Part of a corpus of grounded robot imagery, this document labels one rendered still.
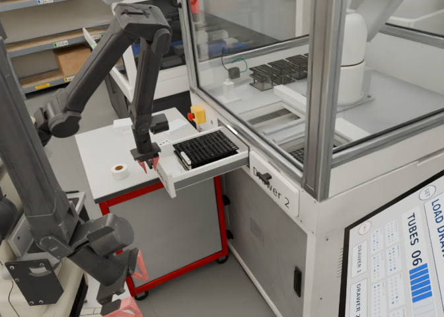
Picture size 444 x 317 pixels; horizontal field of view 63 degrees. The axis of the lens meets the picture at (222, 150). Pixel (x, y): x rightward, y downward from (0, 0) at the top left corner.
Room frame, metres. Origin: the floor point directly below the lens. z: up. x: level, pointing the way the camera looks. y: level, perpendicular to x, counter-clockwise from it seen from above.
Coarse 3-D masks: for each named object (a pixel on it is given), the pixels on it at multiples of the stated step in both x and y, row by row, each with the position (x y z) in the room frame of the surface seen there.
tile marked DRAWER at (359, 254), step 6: (366, 240) 0.58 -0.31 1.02; (354, 246) 0.59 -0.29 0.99; (360, 246) 0.57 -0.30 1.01; (366, 246) 0.56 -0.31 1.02; (354, 252) 0.57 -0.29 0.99; (360, 252) 0.56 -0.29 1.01; (366, 252) 0.54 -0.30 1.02; (354, 258) 0.55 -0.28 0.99; (360, 258) 0.54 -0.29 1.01; (366, 258) 0.53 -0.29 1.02; (354, 264) 0.54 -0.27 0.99; (360, 264) 0.52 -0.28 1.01; (366, 264) 0.51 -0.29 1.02; (354, 270) 0.52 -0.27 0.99; (360, 270) 0.51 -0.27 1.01; (366, 270) 0.50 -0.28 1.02; (354, 276) 0.50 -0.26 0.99
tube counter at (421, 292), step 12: (420, 252) 0.45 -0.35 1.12; (408, 264) 0.44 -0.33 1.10; (420, 264) 0.43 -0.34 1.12; (408, 276) 0.42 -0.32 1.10; (420, 276) 0.40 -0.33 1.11; (420, 288) 0.38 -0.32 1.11; (432, 288) 0.37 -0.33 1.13; (420, 300) 0.36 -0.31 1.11; (432, 300) 0.35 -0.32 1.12; (420, 312) 0.34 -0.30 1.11; (432, 312) 0.33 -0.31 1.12
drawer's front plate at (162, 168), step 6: (162, 162) 1.13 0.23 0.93; (156, 168) 1.20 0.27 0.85; (162, 168) 1.10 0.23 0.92; (162, 174) 1.12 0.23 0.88; (168, 174) 1.05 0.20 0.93; (162, 180) 1.14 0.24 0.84; (168, 180) 1.05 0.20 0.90; (168, 186) 1.05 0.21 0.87; (168, 192) 1.07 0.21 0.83; (174, 192) 1.05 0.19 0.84
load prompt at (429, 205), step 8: (432, 200) 0.55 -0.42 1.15; (440, 200) 0.54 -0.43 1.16; (424, 208) 0.55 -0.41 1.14; (432, 208) 0.53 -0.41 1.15; (440, 208) 0.52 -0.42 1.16; (432, 216) 0.51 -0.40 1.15; (440, 216) 0.50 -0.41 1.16; (432, 224) 0.49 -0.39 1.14; (440, 224) 0.48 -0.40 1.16; (432, 232) 0.47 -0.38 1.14; (440, 232) 0.46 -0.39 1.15; (432, 240) 0.46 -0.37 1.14; (440, 240) 0.45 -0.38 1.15; (432, 248) 0.44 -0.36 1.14; (440, 248) 0.43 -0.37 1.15; (440, 256) 0.42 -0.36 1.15; (440, 264) 0.40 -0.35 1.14; (440, 272) 0.39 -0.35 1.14; (440, 280) 0.37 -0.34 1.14; (440, 288) 0.36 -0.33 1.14
